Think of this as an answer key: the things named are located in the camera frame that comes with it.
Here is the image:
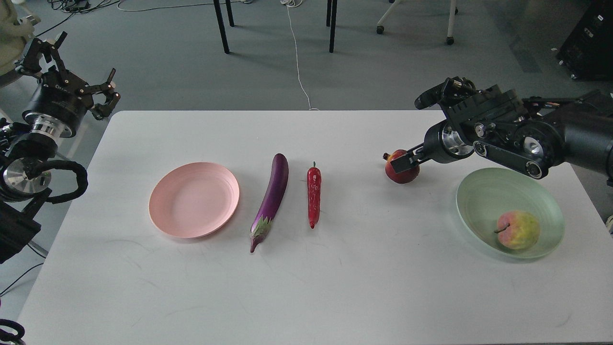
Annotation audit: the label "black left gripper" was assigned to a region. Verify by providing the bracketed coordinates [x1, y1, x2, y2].
[16, 32, 121, 139]

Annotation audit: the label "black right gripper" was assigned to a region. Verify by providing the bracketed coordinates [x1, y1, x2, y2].
[390, 122, 474, 174]

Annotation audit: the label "red pomegranate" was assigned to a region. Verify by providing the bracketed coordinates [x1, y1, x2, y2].
[383, 150, 420, 184]

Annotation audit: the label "red chili pepper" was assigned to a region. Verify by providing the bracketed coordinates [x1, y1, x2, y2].
[306, 161, 322, 229]

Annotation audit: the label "yellow-red peach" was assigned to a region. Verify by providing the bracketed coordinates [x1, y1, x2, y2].
[494, 210, 541, 250]

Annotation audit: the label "purple eggplant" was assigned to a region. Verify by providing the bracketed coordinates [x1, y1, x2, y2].
[250, 153, 289, 253]

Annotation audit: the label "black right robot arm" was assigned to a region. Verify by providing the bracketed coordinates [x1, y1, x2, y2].
[390, 77, 613, 186]

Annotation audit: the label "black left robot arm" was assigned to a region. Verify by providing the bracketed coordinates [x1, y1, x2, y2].
[0, 32, 120, 262]

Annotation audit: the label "beige office chair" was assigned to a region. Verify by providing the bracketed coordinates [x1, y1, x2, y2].
[0, 0, 40, 88]

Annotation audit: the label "light green plate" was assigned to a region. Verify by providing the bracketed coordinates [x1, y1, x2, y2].
[455, 168, 565, 260]

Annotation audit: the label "white chair base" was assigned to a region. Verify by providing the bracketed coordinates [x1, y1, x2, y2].
[376, 0, 459, 46]

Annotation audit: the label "black table legs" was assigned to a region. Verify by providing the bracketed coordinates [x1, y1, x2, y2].
[213, 0, 339, 55]

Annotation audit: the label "pink plate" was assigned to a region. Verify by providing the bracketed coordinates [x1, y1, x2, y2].
[148, 162, 239, 239]

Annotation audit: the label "black cabinet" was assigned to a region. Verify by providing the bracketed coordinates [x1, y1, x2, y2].
[556, 0, 613, 81]

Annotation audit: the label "black floor cables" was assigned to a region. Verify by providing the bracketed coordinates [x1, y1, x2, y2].
[35, 0, 254, 39]

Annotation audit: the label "white floor cable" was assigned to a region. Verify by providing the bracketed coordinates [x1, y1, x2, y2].
[280, 0, 320, 111]

